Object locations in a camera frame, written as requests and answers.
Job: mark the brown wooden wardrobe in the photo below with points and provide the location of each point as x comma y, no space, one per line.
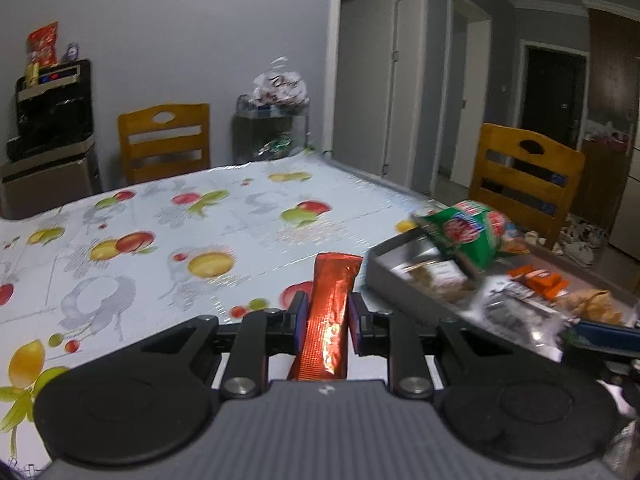
612,70

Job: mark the wooden chair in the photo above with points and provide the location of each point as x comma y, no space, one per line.
145,125
500,145

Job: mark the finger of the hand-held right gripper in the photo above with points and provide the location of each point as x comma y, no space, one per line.
622,362
607,334

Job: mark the dark brown tube snack packet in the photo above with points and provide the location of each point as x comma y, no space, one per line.
520,315

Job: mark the black water dispenser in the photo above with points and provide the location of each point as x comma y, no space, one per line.
50,110

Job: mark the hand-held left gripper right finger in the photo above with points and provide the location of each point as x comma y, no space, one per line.
355,325

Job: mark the red snack bag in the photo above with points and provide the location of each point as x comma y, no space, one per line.
44,42

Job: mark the orange snack packet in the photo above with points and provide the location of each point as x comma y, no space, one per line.
540,280

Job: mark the green foil packets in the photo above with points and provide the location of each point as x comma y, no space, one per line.
275,146

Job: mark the clear nut packet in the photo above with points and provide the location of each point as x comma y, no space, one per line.
440,277

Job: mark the white interior door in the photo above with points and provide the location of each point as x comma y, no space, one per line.
407,85
472,100

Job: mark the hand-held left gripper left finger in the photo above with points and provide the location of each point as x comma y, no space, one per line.
300,325

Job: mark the red-orange stick packet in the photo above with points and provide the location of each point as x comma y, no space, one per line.
327,310

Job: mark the white plastic bag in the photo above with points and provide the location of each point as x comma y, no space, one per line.
280,85

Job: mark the yellow pastry packet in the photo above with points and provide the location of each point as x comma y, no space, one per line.
592,305

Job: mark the green snack bag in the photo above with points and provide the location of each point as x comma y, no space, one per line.
465,235

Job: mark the small blue white item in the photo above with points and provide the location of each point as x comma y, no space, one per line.
71,52

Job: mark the grey cabinet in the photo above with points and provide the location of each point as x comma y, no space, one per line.
45,185

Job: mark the grey cardboard box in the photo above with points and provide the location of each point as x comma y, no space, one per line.
395,270

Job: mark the dark entrance door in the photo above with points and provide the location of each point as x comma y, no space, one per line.
552,100

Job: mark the fruit print tablecloth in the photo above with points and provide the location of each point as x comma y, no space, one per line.
150,200

